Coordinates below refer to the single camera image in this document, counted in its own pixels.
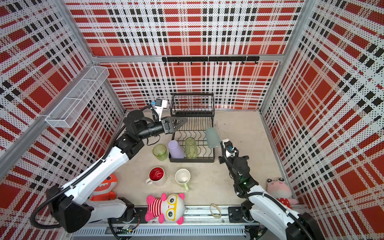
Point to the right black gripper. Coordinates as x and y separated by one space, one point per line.
221 159

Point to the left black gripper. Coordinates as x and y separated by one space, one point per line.
169 122

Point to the black wire dish rack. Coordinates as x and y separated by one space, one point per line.
199 109

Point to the lilac plastic cup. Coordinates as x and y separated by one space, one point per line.
176 151

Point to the tall green glass cup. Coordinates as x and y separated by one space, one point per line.
191 148

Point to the teal plastic cup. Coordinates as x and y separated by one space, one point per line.
213 138

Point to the cream mug green handle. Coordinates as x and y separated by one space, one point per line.
182 177

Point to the red and white mug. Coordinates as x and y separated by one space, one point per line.
157 177

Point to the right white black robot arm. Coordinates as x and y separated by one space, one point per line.
283 222

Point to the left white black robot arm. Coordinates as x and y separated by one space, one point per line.
70 207

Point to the short green glass cup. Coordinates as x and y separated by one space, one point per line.
160 152

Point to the pink frog plush toy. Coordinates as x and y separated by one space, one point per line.
281 191

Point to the pink striped plush doll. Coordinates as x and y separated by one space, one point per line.
166 208

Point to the red shark plush toy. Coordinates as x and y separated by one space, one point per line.
104 192

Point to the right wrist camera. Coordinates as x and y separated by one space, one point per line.
228 149

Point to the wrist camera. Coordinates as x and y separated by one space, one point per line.
159 105
228 149

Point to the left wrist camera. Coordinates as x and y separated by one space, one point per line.
159 105

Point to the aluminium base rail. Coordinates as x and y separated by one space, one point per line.
198 221

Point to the black wall hook rail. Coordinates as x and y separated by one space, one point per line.
211 59

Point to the white wire wall basket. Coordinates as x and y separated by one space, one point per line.
69 109

